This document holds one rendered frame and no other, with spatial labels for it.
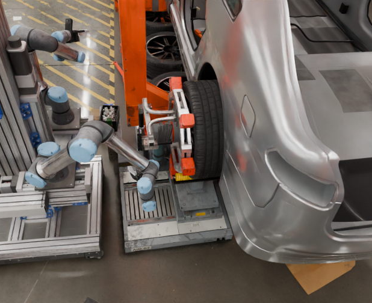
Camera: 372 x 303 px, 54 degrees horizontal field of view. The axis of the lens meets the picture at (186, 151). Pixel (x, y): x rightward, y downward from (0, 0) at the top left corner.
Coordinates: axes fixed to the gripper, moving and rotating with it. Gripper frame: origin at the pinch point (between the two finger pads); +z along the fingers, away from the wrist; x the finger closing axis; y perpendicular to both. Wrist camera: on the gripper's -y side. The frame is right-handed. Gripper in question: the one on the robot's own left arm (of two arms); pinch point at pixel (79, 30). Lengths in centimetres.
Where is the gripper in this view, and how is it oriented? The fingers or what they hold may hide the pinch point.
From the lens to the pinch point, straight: 297.8
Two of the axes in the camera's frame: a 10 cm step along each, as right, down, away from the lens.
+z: 1.9, -3.8, 9.0
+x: 9.8, 0.3, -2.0
